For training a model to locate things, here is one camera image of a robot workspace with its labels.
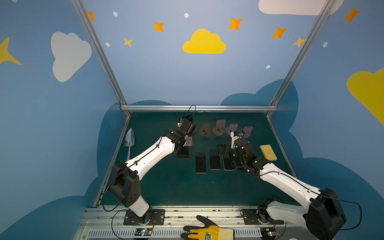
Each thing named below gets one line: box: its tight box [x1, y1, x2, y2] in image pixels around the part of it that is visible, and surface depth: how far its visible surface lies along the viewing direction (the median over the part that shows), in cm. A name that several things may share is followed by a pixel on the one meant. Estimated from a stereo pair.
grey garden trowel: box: [124, 128, 135, 160], surface depth 106 cm
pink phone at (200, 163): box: [195, 151, 207, 174], surface depth 95 cm
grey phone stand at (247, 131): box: [242, 126, 253, 139], surface depth 106 cm
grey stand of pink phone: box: [200, 123, 211, 137], surface depth 108 cm
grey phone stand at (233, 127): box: [228, 123, 238, 134], surface depth 106 cm
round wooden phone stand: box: [212, 119, 226, 137], surface depth 106 cm
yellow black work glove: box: [181, 215, 235, 240], surface depth 70 cm
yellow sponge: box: [259, 144, 278, 161], surface depth 100 cm
